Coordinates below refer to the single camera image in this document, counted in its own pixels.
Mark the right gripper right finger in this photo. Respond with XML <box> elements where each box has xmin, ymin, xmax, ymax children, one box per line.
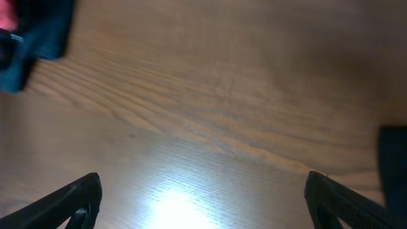
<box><xmin>304</xmin><ymin>171</ymin><xmax>406</xmax><ymax>229</ymax></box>

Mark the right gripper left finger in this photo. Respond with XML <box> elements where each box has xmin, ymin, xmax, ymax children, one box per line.
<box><xmin>1</xmin><ymin>172</ymin><xmax>102</xmax><ymax>229</ymax></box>

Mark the red-orange t-shirt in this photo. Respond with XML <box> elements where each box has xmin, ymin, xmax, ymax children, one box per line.
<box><xmin>0</xmin><ymin>0</ymin><xmax>18</xmax><ymax>32</ymax></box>

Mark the black garment pile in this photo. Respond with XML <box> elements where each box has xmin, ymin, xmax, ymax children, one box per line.
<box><xmin>378</xmin><ymin>126</ymin><xmax>406</xmax><ymax>218</ymax></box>

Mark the folded navy printed t-shirt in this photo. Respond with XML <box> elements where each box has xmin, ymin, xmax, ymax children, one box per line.
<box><xmin>1</xmin><ymin>0</ymin><xmax>76</xmax><ymax>93</ymax></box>

